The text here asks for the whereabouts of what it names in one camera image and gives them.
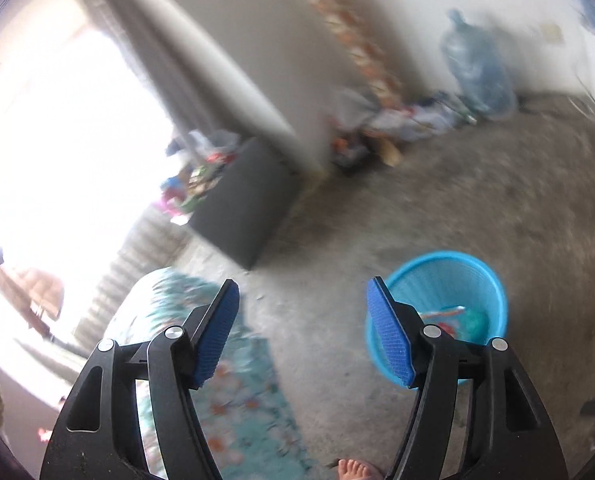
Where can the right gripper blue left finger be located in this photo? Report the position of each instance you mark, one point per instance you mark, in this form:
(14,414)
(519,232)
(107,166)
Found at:
(210,336)

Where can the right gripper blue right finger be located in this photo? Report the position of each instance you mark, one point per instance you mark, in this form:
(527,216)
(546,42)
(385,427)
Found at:
(396,326)

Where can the blue plastic waste basket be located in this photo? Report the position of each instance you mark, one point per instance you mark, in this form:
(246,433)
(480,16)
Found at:
(460,293)

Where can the dark grey cabinet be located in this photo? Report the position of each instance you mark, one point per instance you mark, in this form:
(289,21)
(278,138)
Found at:
(243,211)

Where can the person bare foot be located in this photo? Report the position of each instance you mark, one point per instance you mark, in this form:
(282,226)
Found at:
(348,469)

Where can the beige puffer jacket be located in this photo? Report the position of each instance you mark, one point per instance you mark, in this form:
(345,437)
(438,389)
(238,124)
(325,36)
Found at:
(34,295)

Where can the blue water jug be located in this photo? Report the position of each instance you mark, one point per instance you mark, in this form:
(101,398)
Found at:
(473,59)

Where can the patterned tall cardboard box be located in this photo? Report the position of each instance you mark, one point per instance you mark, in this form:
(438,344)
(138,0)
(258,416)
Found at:
(352,33)

